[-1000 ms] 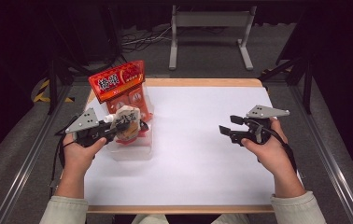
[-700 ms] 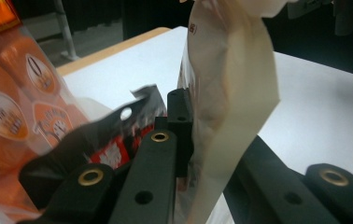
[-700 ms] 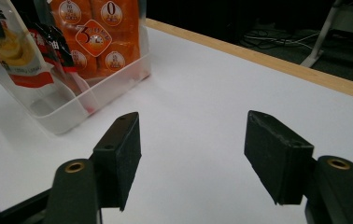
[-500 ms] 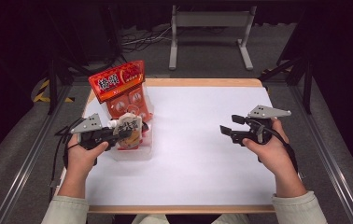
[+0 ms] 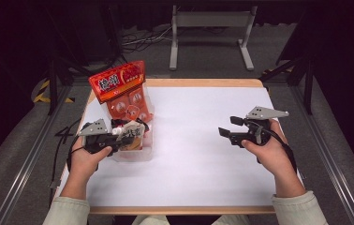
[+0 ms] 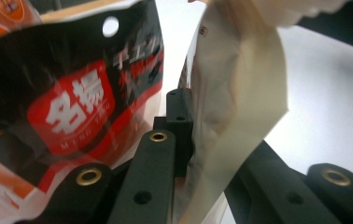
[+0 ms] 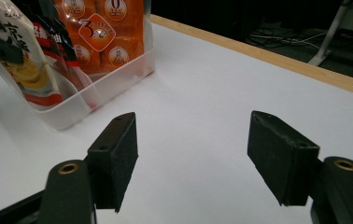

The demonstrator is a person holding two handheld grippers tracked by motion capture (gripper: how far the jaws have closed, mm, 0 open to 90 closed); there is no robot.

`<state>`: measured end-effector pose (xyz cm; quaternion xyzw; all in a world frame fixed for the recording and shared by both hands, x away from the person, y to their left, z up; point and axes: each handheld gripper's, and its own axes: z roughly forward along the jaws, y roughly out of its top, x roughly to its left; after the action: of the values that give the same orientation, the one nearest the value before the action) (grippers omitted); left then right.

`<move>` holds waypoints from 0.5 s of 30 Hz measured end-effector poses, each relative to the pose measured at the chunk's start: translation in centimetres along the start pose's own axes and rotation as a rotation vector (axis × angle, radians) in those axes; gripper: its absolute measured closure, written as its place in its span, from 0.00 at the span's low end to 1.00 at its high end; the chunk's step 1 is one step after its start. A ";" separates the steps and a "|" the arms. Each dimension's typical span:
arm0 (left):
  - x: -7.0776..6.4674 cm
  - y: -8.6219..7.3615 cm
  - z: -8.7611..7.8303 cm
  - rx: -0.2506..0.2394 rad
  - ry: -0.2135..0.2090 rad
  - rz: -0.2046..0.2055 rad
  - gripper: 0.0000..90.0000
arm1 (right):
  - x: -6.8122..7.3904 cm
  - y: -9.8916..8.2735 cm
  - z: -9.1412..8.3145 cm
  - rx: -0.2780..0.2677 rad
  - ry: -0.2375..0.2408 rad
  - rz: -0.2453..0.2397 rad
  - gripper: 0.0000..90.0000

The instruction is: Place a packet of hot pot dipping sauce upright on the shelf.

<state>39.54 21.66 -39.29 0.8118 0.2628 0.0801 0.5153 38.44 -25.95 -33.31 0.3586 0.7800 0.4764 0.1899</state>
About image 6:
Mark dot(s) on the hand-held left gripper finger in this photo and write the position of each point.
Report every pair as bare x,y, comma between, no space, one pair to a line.
179,124

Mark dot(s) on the cream snack packet red base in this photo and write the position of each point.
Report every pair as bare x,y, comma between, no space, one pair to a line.
227,93

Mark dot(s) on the red and black snack packet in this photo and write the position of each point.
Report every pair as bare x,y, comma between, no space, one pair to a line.
72,102

